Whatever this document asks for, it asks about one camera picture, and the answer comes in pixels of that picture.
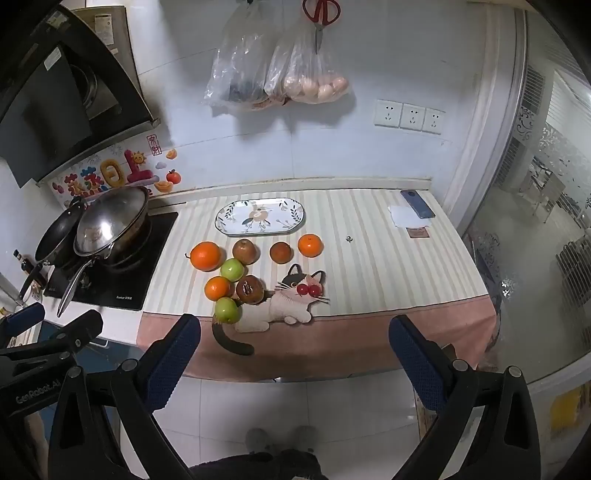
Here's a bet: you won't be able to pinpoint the small bright orange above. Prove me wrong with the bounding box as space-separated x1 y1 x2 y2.
204 275 233 301
298 233 322 258

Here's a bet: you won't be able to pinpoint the blue smartphone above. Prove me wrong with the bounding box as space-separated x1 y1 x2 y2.
400 189 437 220

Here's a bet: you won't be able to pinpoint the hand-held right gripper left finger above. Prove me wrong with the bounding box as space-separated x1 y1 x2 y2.
48 314 201 480

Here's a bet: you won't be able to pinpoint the dark sauce bottle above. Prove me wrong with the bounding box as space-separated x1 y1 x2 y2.
12 249 47 288

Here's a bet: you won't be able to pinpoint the black induction cooktop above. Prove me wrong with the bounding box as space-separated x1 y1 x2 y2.
43 210 180 311

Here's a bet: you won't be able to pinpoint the person's left forearm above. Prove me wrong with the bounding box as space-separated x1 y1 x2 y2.
24 411 51 480

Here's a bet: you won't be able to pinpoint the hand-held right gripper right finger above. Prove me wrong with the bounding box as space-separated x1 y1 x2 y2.
388 315 541 480

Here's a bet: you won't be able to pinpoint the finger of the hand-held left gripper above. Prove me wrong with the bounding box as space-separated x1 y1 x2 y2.
0 310 103 370
0 302 46 342

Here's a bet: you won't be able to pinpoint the dark brown blemished fruit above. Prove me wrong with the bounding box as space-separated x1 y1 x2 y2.
236 274 265 305

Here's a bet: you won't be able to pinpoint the large orange with stem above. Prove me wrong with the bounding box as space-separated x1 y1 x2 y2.
185 241 223 272

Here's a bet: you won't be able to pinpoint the white wall socket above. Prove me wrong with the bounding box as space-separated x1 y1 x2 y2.
400 103 427 132
422 107 445 136
373 99 404 129

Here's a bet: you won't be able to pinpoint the plastic bag with dark contents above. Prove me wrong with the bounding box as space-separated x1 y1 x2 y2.
204 4 283 114

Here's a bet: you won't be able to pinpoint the green apple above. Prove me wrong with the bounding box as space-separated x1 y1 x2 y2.
220 258 245 282
213 296 242 325

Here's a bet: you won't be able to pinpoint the black range hood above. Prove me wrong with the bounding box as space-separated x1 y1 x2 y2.
0 0 160 188

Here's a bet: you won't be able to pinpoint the white paper sheet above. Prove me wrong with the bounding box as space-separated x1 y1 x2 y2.
388 204 433 230

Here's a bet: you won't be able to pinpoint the red handled scissors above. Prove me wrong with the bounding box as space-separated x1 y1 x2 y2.
302 0 341 54

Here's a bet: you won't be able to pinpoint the colourful wall decal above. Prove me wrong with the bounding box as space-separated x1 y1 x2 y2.
52 145 161 200

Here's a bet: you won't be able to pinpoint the patterned glass sliding door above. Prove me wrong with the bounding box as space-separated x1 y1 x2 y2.
465 11 591 386

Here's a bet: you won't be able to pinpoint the white door frame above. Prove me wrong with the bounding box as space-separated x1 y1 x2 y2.
442 8 528 232

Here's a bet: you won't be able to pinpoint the floral oval ceramic plate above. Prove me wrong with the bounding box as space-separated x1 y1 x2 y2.
215 198 306 237

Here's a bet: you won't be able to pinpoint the dark wok with handle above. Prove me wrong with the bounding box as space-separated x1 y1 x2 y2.
57 215 154 317

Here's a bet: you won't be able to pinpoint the black frying pan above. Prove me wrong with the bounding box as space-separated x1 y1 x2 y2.
17 198 88 306

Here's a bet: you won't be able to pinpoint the plastic bag of eggs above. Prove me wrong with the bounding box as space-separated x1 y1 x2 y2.
264 18 350 110

